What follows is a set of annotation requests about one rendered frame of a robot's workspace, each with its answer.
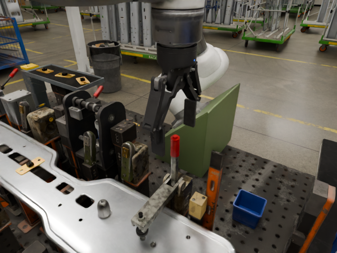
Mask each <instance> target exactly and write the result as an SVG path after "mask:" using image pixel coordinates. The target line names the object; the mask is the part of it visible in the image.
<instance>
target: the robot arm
mask: <svg viewBox="0 0 337 253"><path fill-rule="evenodd" d="M33 1H36V2H39V3H43V4H47V5H52V6H59V7H95V6H108V5H115V4H119V3H126V2H143V3H150V4H151V17H152V38H153V40H154V41H155V42H157V44H156V53H157V63H158V64H159V65H160V66H161V68H162V73H161V74H160V75H159V76H158V77H154V76H153V77H152V78H151V85H150V93H149V98H148V102H147V106H146V110H145V115H144V119H143V123H142V128H143V129H144V130H147V131H150V138H151V139H150V140H151V152H152V153H154V154H157V155H159V156H161V157H164V156H165V127H162V125H163V122H164V119H165V117H166V114H167V111H168V110H170V111H171V112H172V114H173V115H174V116H175V120H174V121H173V122H172V123H171V124H172V126H173V129H175V128H177V127H178V126H180V125H181V124H183V123H184V124H185V125H188V126H190V127H195V123H196V115H197V114H199V113H200V112H201V111H202V110H203V109H204V108H205V107H206V106H207V105H208V104H209V102H208V101H207V102H204V103H201V102H200V100H201V97H199V96H200V95H201V94H202V91H203V90H205V89H207V88H208V87H210V86H211V85H213V84H214V83H215V82H216V81H218V80H219V79H220V78H221V77H222V76H223V75H224V74H225V72H226V71H227V69H228V67H229V59H228V56H227V55H226V53H225V52H224V51H223V50H221V49H220V48H216V47H213V46H212V45H210V44H208V43H206V41H205V38H204V36H203V33H202V30H203V16H204V5H205V0H33ZM198 95H199V96H198Z"/></svg>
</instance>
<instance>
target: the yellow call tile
mask: <svg viewBox="0 0 337 253"><path fill-rule="evenodd" d="M37 67H39V66H38V65H36V64H32V63H31V64H27V65H24V66H21V69H24V70H30V69H34V68H37Z"/></svg>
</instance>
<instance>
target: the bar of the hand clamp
mask: <svg viewBox="0 0 337 253"><path fill-rule="evenodd" d="M182 180H184V178H183V177H181V178H180V179H179V180H178V181H177V183H176V184H175V185H174V186H173V187H171V186H170V184H171V183H170V181H171V175H170V176H169V177H168V178H167V179H166V181H165V182H164V183H163V184H162V185H161V186H160V187H159V188H158V189H157V191H156V192H155V193H154V194H153V195H152V196H151V197H150V198H149V199H148V201H147V202H146V203H145V204H144V205H143V207H142V208H141V209H140V210H139V211H138V212H137V213H136V214H135V215H134V217H133V218H132V219H131V225H132V226H135V225H136V226H137V228H136V234H137V235H138V236H140V237H144V236H146V235H147V234H148V228H149V226H150V225H151V224H152V223H153V221H154V220H155V219H156V218H157V216H158V215H159V214H160V213H161V211H162V210H163V209H164V208H165V206H166V205H167V204H168V203H169V201H170V200H171V199H172V198H173V196H174V195H175V194H176V193H177V191H178V186H179V184H180V182H181V181H182Z"/></svg>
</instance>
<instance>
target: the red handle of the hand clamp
mask: <svg viewBox="0 0 337 253"><path fill-rule="evenodd" d="M179 155H180V137H179V136H178V135H173V136H171V181H170V183H171V185H172V186H174V185H175V184H176V183H177V181H178V166H179Z"/></svg>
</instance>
